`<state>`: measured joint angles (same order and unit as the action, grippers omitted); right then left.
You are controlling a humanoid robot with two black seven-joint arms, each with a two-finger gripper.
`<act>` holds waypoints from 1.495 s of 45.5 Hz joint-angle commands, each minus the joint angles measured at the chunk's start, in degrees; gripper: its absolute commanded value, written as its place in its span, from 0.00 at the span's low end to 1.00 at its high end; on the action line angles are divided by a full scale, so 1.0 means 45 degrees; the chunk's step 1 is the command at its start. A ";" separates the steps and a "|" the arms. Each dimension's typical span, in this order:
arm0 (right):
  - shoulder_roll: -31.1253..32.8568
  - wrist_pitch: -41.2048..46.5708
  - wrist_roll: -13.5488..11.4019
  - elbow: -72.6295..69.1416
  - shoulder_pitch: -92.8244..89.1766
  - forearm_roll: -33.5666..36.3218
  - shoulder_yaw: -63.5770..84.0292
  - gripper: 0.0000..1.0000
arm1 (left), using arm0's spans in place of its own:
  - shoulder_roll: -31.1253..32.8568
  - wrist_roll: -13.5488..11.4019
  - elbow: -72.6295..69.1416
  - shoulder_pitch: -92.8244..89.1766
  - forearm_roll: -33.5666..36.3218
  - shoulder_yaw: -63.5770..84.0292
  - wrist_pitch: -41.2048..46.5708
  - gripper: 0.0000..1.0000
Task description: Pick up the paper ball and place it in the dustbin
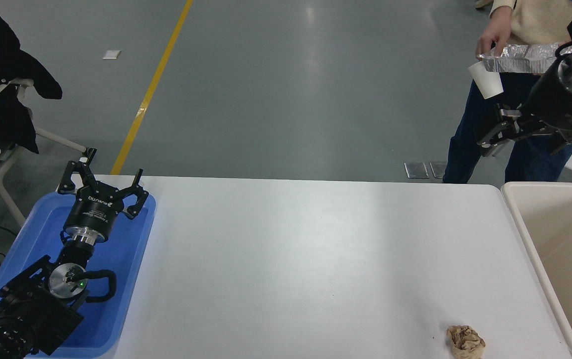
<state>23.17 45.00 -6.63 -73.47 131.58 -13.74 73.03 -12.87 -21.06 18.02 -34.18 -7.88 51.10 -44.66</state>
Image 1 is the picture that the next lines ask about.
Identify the standing person's right hand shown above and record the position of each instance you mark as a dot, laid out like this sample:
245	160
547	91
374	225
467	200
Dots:
495	30

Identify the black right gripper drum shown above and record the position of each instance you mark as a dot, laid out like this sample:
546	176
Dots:
555	107

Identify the blue plastic tray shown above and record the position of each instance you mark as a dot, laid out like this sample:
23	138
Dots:
116	259

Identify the white chair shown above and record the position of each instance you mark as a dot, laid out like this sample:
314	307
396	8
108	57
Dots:
9	194

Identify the standing person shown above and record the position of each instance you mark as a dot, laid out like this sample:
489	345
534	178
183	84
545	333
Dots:
470	134

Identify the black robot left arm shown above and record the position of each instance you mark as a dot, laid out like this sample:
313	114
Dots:
32	309

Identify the large pale plastic bin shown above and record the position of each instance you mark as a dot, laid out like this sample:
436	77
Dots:
565	249

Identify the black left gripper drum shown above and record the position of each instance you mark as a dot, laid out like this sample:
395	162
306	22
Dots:
94	209

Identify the silver foil tray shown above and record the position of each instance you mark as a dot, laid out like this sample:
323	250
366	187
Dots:
520	57

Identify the white paper cup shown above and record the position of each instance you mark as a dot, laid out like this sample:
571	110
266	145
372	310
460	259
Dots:
486	80

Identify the metal floor plate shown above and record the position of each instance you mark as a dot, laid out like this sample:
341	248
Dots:
437	169
416	170

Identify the tan paper ball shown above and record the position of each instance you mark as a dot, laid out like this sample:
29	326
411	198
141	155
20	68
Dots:
465	342

